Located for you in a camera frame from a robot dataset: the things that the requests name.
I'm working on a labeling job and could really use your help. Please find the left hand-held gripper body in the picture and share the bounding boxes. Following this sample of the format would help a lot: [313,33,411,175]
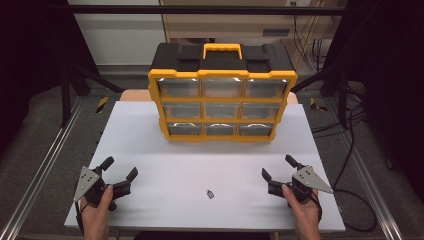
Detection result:
[72,165,132,212]

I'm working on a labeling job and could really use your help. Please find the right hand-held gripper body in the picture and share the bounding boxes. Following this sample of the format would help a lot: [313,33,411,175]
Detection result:
[267,165,334,205]

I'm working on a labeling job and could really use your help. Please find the clear plastic drawer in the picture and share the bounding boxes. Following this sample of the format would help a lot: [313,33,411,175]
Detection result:
[162,102,202,120]

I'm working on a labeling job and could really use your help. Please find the yellow black organizer cabinet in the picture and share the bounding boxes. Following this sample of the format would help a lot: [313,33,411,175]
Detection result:
[147,42,299,144]

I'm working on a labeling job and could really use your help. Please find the person's right hand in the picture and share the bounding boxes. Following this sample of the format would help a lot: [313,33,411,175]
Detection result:
[281,184,323,232]

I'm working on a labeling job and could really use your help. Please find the person's left hand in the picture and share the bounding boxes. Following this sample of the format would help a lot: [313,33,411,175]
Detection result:
[80,184,114,232]

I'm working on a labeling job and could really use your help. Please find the left yellow clamp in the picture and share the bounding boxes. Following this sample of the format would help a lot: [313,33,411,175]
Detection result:
[95,96,110,114]

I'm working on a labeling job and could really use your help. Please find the yellow clamp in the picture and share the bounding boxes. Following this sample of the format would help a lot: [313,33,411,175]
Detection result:
[309,97,329,113]
[95,96,110,114]

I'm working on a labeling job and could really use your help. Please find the right yellow clamp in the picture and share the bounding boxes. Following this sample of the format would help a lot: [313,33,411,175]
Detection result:
[309,97,329,113]

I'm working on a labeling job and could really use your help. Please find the set of clear organizer bins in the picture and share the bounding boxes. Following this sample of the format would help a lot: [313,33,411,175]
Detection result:
[157,78,290,137]

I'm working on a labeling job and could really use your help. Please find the black metal stand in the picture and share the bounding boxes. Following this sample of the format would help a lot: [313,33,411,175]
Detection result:
[59,64,125,128]
[290,64,352,130]

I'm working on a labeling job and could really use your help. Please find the white cabinet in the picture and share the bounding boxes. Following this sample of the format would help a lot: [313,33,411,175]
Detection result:
[66,0,168,66]

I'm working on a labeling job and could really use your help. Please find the dark curtain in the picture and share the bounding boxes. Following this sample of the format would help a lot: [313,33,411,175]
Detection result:
[324,0,424,203]
[0,0,98,156]

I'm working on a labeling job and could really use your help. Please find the wooden cabinet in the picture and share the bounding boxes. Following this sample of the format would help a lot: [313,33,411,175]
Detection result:
[159,0,348,46]

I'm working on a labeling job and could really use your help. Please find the black metal crossbar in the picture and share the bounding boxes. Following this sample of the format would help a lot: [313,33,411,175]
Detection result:
[66,4,350,16]

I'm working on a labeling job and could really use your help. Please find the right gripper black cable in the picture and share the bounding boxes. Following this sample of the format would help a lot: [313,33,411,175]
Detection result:
[309,189,324,224]

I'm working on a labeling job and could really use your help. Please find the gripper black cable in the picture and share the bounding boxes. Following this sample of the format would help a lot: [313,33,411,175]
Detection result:
[309,189,324,224]
[75,199,88,235]

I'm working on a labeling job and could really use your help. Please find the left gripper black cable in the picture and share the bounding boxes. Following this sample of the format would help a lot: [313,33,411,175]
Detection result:
[75,199,88,235]

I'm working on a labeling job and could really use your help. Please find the black floor cable loop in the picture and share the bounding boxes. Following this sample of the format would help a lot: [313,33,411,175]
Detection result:
[331,106,379,234]

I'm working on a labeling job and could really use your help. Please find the aluminium frame rail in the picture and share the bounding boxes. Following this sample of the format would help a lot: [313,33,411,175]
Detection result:
[0,96,85,240]
[324,99,405,240]

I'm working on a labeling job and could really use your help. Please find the black floor cables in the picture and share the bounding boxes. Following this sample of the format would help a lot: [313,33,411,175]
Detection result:
[311,109,367,138]

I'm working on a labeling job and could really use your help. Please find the bundle of hanging cables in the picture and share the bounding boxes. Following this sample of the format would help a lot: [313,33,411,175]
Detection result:
[292,13,333,72]

